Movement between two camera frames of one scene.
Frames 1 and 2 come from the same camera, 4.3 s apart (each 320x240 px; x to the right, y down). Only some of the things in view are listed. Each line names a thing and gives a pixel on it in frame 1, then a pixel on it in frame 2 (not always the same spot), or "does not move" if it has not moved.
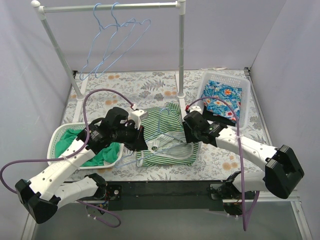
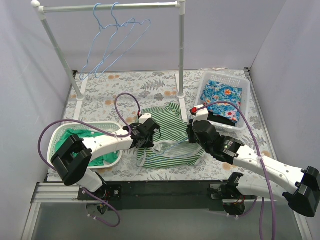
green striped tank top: (163, 131) does not move
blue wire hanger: (147, 139) -> (153, 160)
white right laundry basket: (242, 124) does not move
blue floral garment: (231, 95) does not move
